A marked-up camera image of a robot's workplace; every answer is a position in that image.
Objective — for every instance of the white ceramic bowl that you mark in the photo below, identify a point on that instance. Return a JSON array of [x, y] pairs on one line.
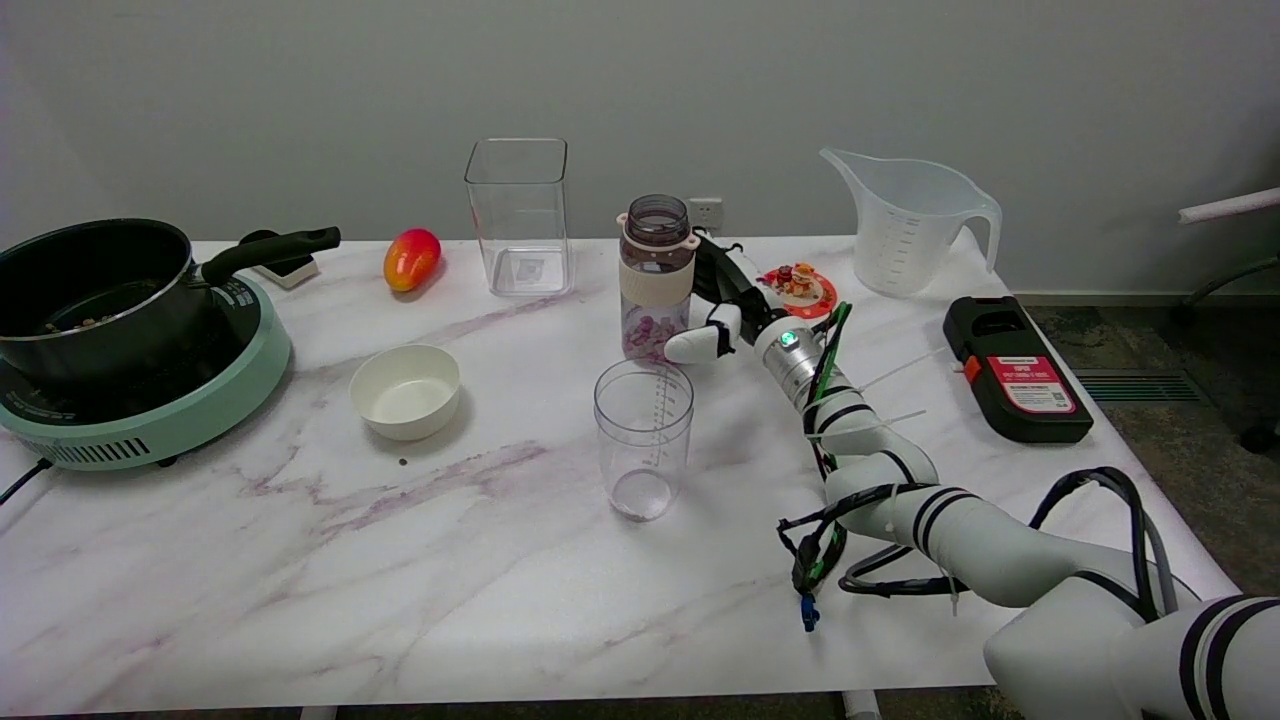
[[405, 392]]

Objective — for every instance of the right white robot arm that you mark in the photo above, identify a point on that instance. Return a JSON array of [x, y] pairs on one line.
[[960, 520]]

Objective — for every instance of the translucent plastic measuring jug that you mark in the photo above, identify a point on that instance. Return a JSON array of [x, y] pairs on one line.
[[905, 225]]

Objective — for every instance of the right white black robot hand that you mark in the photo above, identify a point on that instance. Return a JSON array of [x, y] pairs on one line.
[[735, 295]]

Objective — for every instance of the floor vent grille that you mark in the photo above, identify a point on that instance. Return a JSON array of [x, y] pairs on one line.
[[1115, 387]]

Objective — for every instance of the white table leg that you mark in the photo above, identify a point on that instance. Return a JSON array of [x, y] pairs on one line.
[[860, 705], [318, 713]]

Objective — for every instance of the red coaster with figurines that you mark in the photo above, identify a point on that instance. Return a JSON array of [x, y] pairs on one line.
[[808, 290]]

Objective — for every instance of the black case with red label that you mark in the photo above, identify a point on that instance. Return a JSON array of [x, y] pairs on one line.
[[1015, 370]]

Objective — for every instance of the brown bottle with beige sleeve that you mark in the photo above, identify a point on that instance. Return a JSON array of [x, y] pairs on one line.
[[655, 290]]

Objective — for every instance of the clear graduated plastic cup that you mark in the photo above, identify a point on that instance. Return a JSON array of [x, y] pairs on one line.
[[642, 440]]

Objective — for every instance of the green induction cooker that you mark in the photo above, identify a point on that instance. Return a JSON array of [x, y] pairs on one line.
[[170, 400]]

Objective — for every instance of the white pole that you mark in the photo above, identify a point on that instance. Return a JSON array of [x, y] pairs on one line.
[[1230, 205]]

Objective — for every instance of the clear square plastic container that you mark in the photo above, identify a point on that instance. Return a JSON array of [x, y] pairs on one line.
[[519, 220]]

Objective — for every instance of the red yellow mango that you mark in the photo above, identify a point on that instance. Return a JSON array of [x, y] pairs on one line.
[[411, 259]]

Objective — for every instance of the white wall socket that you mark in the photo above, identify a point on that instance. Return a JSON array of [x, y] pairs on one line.
[[706, 212]]

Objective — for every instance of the white black power adapter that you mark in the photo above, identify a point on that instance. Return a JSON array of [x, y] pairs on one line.
[[290, 268]]

